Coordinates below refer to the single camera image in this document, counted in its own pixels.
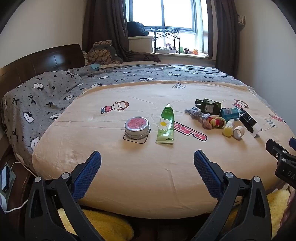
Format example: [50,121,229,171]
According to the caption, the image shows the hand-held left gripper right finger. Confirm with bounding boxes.
[194,150,272,241]

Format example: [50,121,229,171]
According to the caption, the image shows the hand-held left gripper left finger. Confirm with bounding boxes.
[24,151,104,241]

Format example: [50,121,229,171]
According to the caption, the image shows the small cream bottle yellow cap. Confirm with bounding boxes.
[222,119,235,137]

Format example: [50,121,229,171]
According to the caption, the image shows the white tape roll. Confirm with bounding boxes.
[232,126,245,139]

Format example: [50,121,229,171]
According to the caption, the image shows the beige printed blanket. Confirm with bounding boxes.
[32,80,296,219]

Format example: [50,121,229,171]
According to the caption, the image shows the colourful plush toy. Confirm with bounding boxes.
[203,116,227,130]

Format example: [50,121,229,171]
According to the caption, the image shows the yellow fluffy rug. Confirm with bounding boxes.
[57,189,293,241]

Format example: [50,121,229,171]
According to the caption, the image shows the green tube with daisy print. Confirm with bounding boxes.
[155,104,174,144]

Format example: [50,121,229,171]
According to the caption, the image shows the dark green bottle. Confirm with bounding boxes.
[195,98,222,114]

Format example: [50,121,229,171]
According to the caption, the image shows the round metal tin pink lid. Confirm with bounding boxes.
[124,116,151,140]

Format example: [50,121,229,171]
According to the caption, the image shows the phone on nightstand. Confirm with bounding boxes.
[1,165,10,193]

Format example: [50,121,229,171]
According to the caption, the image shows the grey printed blanket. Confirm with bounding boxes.
[1,64,257,172]

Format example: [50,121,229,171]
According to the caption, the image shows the brown patterned cushion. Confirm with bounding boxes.
[86,40,123,66]

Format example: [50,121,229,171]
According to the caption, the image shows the dark wooden headboard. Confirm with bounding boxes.
[0,44,86,98]

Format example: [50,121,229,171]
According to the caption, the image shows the dark brown curtain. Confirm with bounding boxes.
[83,0,160,62]
[206,0,240,77]

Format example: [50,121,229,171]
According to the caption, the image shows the white storage box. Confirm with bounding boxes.
[128,35,154,53]

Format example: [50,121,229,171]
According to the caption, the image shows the black folding rack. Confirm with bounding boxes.
[151,27,201,54]

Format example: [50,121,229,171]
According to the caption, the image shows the dark folded clothes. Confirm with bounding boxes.
[127,21,150,37]

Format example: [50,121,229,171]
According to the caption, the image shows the window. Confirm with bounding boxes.
[125,0,208,55]

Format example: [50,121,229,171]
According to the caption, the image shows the grey knotted rope toy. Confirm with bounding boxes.
[184,107,210,121]

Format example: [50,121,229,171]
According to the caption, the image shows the white charging cable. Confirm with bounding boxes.
[5,162,36,213]

